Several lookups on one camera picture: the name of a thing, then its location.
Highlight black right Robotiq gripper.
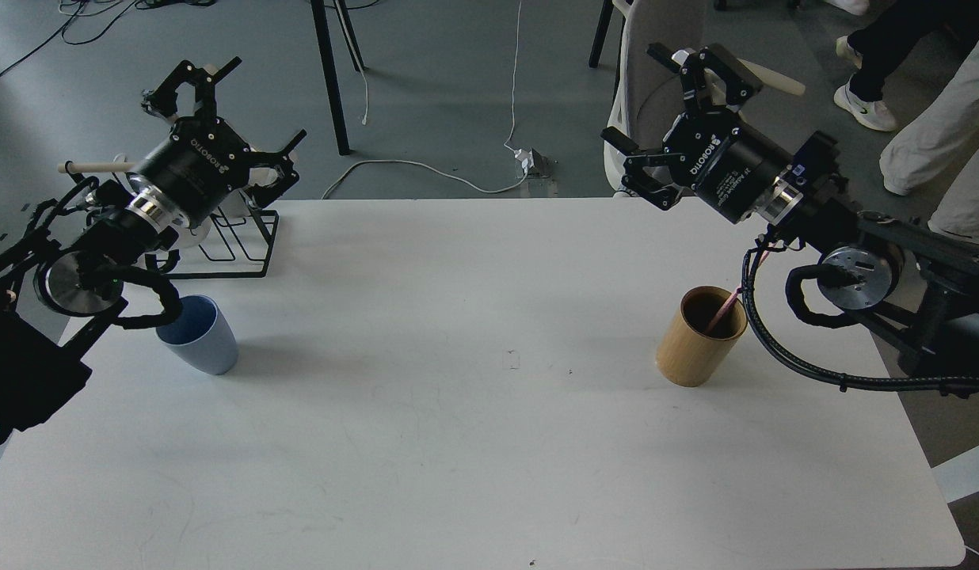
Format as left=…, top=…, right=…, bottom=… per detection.
left=600, top=42, right=807, bottom=225

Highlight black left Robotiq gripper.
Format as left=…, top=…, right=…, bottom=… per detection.
left=128, top=56, right=308, bottom=229

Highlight pink chopstick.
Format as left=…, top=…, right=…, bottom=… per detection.
left=702, top=250, right=771, bottom=340

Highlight light blue cup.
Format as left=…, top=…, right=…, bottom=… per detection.
left=155, top=294, right=239, bottom=375

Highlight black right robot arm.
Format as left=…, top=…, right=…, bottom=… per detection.
left=602, top=43, right=979, bottom=397

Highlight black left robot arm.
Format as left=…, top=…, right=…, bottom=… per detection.
left=0, top=57, right=306, bottom=446

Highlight white mug rear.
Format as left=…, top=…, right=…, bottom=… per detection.
left=214, top=190, right=251, bottom=227

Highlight white mug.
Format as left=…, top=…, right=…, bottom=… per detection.
left=161, top=216, right=215, bottom=250
left=214, top=190, right=251, bottom=227

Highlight white mug front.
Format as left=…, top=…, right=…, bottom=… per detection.
left=161, top=216, right=215, bottom=250

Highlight black table leg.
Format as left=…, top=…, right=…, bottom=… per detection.
left=308, top=1, right=366, bottom=156

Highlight bamboo cylinder holder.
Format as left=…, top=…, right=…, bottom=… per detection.
left=656, top=286, right=748, bottom=387

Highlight person in beige trousers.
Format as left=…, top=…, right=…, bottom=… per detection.
left=879, top=40, right=979, bottom=245

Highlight black wire mug rack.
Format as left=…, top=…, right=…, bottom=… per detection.
left=58, top=158, right=280, bottom=279

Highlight black floor cables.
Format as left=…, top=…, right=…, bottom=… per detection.
left=0, top=0, right=218, bottom=94

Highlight white power cable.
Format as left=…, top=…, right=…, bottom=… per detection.
left=322, top=0, right=530, bottom=199

